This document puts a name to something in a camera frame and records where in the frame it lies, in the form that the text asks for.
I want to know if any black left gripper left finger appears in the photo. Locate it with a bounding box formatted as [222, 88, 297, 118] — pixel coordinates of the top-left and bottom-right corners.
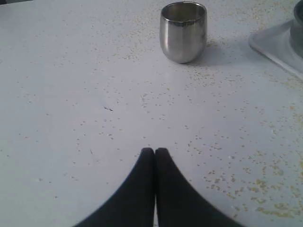
[76, 148, 155, 227]

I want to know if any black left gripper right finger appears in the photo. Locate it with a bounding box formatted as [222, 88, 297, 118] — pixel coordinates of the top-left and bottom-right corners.
[155, 148, 241, 227]

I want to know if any stainless steel cup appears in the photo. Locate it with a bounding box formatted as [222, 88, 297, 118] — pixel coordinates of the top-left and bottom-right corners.
[159, 1, 207, 63]

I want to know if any white rectangular plastic tray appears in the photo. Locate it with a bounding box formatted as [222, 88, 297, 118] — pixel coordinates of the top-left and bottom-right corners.
[249, 20, 303, 79]

